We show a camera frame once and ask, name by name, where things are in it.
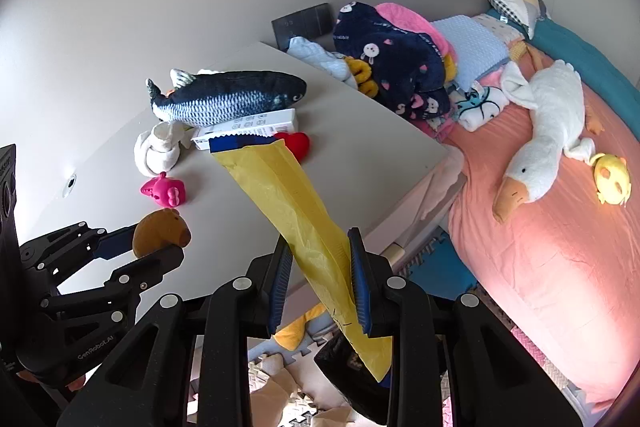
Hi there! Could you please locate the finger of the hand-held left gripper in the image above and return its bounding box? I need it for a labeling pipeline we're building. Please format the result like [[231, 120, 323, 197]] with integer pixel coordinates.
[[40, 244, 185, 323], [20, 222, 138, 280]]

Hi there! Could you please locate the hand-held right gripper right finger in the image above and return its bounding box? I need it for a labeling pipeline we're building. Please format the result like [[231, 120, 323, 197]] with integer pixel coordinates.
[[346, 227, 583, 427]]

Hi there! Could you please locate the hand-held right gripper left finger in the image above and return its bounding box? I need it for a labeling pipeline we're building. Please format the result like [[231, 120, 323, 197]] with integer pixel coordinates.
[[57, 237, 296, 427]]

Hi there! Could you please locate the brown plush toy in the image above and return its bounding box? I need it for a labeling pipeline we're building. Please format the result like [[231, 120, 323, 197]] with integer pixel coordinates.
[[132, 208, 192, 258]]

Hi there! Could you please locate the yellow paper packet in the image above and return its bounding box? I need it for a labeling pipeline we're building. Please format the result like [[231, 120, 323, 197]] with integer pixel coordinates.
[[209, 133, 396, 385]]

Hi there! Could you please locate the black trash bin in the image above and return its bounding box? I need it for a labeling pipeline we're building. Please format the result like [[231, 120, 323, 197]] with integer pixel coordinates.
[[314, 332, 401, 426]]

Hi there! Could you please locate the white cardboard box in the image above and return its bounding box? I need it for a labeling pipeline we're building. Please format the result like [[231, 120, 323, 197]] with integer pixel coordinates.
[[191, 107, 299, 151]]

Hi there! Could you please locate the yellow star plush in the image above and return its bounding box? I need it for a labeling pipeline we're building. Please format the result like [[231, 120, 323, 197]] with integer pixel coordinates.
[[272, 304, 331, 353]]

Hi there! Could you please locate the pink plastic toy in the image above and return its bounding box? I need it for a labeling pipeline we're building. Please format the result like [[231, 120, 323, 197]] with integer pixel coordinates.
[[140, 172, 188, 208]]

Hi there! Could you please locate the white cloth toy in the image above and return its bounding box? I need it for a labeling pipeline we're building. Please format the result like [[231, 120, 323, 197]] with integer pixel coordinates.
[[133, 122, 193, 180]]

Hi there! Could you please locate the beige paper bag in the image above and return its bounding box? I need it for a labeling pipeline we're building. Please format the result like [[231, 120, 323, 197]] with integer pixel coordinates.
[[250, 352, 351, 427]]

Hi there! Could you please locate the pale pink pillow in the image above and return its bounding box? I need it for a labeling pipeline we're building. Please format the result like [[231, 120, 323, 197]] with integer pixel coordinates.
[[414, 156, 467, 229]]

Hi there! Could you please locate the beige desk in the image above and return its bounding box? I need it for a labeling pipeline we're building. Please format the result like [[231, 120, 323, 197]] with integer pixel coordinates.
[[0, 41, 463, 308]]

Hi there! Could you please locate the red heart toy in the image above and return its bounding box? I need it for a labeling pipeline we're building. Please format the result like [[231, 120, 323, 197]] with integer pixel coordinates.
[[272, 132, 311, 165]]

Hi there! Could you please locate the pink printed blanket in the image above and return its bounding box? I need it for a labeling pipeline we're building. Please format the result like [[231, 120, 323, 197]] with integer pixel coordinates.
[[425, 107, 462, 142]]

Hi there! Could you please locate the blue fish plush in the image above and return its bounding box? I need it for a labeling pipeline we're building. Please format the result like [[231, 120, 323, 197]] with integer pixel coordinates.
[[146, 68, 307, 128]]

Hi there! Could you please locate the bed with pink sheet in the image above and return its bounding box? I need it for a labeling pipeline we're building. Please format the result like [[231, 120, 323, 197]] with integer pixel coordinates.
[[425, 42, 640, 408]]

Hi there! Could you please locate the yellow plush toy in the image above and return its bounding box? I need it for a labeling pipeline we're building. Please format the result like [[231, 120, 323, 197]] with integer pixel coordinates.
[[345, 57, 381, 96]]

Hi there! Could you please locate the white printed cloth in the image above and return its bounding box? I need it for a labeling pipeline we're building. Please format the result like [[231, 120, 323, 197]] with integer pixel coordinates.
[[452, 84, 511, 132]]

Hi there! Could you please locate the navy printed blanket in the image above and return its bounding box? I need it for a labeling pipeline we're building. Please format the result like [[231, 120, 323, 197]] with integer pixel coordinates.
[[332, 1, 453, 122]]

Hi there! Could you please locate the light blue cloth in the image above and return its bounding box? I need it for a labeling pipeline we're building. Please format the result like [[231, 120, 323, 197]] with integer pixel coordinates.
[[287, 36, 351, 82]]

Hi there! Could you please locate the white goose plush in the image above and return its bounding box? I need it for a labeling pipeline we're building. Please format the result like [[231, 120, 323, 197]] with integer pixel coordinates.
[[492, 61, 606, 224]]

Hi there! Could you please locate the light blue dotted blanket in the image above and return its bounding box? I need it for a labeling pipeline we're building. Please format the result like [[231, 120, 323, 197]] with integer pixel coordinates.
[[431, 14, 512, 90]]

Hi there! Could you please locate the hot pink blanket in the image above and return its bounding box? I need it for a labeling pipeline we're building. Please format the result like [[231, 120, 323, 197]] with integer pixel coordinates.
[[375, 3, 456, 58]]

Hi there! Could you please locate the yellow chick plush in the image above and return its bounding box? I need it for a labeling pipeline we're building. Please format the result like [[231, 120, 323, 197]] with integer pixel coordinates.
[[592, 152, 632, 208]]

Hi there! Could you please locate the white dotted cloth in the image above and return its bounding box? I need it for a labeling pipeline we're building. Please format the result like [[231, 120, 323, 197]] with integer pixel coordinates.
[[470, 13, 526, 45]]

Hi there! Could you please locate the checked patchwork pillow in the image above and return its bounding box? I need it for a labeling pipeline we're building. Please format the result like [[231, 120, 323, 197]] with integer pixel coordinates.
[[483, 0, 551, 40]]

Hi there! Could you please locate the teal blanket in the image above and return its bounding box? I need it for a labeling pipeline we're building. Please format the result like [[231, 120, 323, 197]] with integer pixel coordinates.
[[487, 9, 640, 108]]

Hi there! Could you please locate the black wall panel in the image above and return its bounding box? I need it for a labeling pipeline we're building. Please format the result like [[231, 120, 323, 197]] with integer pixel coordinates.
[[271, 3, 333, 50]]

